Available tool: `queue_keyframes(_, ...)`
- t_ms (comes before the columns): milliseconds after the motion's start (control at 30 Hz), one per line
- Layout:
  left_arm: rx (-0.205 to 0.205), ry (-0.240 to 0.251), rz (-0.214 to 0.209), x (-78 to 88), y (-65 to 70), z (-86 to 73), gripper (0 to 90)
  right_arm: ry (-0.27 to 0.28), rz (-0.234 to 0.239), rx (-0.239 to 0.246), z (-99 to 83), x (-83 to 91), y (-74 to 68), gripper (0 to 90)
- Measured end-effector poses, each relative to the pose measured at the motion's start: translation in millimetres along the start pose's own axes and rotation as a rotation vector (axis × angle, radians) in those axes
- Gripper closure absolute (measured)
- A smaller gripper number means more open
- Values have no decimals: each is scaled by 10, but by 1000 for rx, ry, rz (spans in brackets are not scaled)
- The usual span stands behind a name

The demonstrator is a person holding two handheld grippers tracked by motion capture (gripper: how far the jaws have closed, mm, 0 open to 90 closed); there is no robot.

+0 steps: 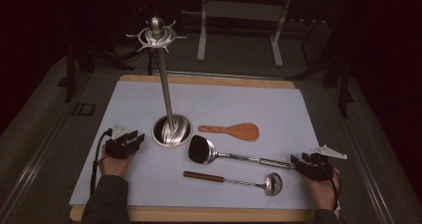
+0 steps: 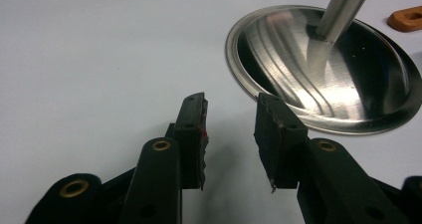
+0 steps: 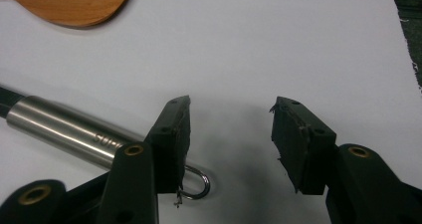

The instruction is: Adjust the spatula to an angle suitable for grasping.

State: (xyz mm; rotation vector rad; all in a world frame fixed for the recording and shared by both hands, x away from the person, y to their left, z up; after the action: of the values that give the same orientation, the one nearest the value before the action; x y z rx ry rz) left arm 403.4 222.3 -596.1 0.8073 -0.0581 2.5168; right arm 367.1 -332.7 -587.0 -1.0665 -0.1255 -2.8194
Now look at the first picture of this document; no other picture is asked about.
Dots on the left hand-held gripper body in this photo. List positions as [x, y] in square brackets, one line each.
[119, 147]

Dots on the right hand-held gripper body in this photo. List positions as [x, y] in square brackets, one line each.
[320, 167]

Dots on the metal utensil rack stand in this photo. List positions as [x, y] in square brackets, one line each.
[166, 84]

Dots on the wooden rice paddle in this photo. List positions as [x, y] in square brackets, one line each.
[242, 131]

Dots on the person's left hand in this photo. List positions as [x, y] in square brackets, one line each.
[114, 166]

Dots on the person's right hand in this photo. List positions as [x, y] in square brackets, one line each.
[323, 192]

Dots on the black stand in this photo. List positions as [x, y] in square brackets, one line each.
[70, 71]
[345, 84]

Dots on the pale blue table mat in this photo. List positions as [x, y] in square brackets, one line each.
[232, 101]

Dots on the black rectangular floor bracket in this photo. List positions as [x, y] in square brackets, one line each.
[84, 109]

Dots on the white metal frame stand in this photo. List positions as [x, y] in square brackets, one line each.
[242, 10]

